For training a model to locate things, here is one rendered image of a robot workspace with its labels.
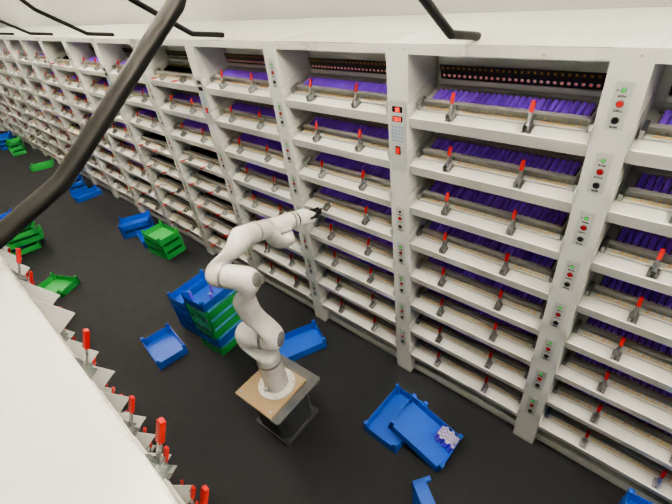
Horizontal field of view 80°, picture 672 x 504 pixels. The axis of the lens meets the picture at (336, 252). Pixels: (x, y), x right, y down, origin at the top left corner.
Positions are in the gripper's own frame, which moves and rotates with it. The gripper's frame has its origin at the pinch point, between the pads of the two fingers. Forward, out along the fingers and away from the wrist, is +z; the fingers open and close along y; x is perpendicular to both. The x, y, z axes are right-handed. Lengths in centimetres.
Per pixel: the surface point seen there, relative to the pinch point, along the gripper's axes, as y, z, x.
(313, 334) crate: -14, 11, -95
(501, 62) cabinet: 79, 10, 74
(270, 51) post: -20, -11, 74
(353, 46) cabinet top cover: 30, -11, 77
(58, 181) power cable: 77, -127, 59
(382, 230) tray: 37.8, 6.8, -1.1
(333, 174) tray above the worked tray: 6.0, 5.5, 19.9
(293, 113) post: -15.9, -1.0, 47.3
